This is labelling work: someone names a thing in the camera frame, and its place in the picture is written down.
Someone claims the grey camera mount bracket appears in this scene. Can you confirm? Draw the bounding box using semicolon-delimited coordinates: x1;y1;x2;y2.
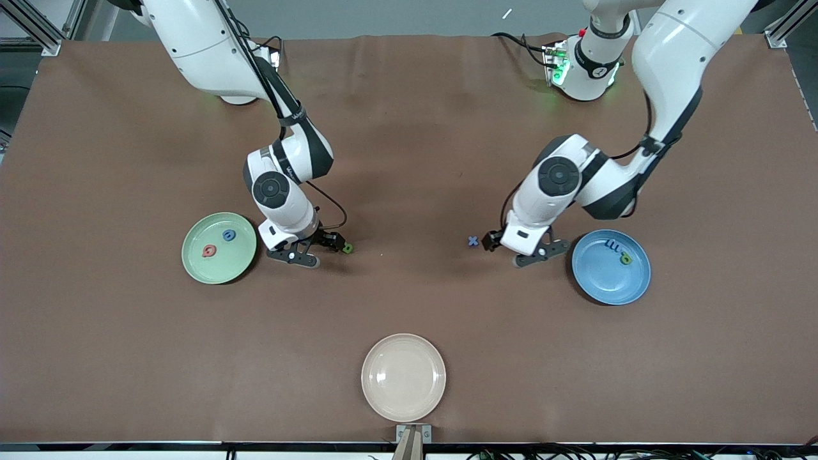
393;424;433;460

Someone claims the light green round plate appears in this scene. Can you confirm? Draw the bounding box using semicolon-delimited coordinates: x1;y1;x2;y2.
181;212;258;285

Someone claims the brown table cover sheet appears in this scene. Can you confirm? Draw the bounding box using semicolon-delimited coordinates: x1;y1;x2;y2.
0;33;818;445

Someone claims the black arm base cable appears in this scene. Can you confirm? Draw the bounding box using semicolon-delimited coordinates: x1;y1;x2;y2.
491;31;552;68
246;35;284;68

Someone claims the beige round plate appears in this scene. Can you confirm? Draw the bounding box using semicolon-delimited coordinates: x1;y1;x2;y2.
361;333;447;423

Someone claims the aluminium frame post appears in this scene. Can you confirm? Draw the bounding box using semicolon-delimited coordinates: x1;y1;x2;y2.
766;0;818;49
0;0;87;57

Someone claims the blue round plate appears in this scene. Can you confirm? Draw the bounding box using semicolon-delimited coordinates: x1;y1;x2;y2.
571;229;652;306

